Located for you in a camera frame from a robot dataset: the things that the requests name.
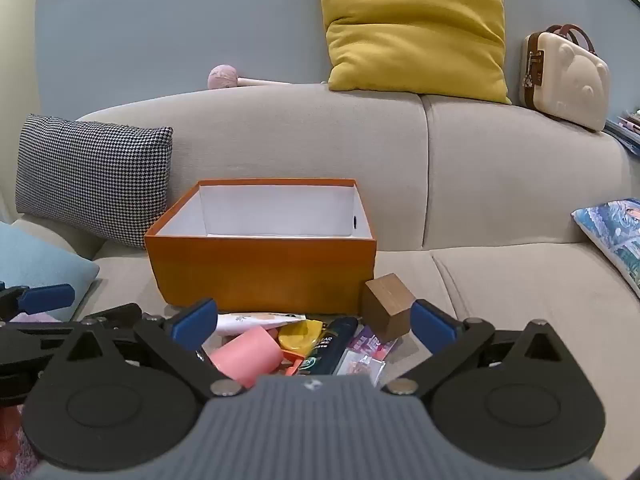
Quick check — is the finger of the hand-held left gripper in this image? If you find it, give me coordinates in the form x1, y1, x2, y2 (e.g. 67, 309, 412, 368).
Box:
0, 304, 147, 361
0, 284, 76, 322

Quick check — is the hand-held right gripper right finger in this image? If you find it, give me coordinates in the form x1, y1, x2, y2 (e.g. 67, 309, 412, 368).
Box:
381, 299, 576, 396

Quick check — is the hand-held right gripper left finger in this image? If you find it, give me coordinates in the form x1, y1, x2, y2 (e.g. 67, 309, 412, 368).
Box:
62, 298, 248, 398

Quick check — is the wooden block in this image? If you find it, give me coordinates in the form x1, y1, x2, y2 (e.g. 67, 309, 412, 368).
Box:
362, 273, 417, 338

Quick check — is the white squeeze tube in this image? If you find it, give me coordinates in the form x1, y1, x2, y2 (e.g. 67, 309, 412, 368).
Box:
215, 311, 307, 336

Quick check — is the pink cylinder container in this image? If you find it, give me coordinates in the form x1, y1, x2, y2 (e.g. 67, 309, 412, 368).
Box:
207, 325, 285, 388

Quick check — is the printed rectangular case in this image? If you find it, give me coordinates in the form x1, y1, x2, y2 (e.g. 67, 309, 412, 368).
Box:
336, 324, 399, 376

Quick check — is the orange cardboard box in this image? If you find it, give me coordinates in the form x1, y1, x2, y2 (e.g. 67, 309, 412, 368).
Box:
144, 177, 377, 315

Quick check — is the dark green shampoo bottle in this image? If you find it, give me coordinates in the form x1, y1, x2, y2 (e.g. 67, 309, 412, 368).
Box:
299, 316, 360, 376

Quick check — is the orange plastic toy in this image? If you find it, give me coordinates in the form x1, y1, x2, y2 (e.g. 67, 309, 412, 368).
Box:
282, 350, 306, 376

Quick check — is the yellow plastic piece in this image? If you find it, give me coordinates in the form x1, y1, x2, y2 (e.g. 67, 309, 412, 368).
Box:
277, 319, 325, 353

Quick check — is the light blue cushion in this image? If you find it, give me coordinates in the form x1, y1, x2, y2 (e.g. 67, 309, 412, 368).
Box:
0, 222, 101, 321

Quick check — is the red cloth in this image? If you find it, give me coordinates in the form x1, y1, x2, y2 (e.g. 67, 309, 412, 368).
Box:
0, 405, 31, 461

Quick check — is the houndstooth cushion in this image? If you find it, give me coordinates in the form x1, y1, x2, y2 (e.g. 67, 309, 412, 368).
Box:
14, 114, 174, 250

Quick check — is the beige sofa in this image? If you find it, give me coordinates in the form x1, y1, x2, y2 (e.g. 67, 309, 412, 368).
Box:
0, 81, 640, 480

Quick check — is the blue printed cushion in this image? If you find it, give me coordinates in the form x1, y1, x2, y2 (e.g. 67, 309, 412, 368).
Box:
571, 197, 640, 306

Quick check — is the pink massage hammer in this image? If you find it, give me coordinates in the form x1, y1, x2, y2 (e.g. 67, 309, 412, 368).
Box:
207, 64, 296, 91

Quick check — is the stack of magazines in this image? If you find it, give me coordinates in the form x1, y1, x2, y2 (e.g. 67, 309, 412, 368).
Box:
602, 107, 640, 156

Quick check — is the cream bear suitcase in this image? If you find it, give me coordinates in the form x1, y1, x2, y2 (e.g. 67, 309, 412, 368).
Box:
520, 24, 612, 133

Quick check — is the yellow cushion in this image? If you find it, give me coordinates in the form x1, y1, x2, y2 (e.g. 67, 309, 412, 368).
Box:
319, 0, 513, 106

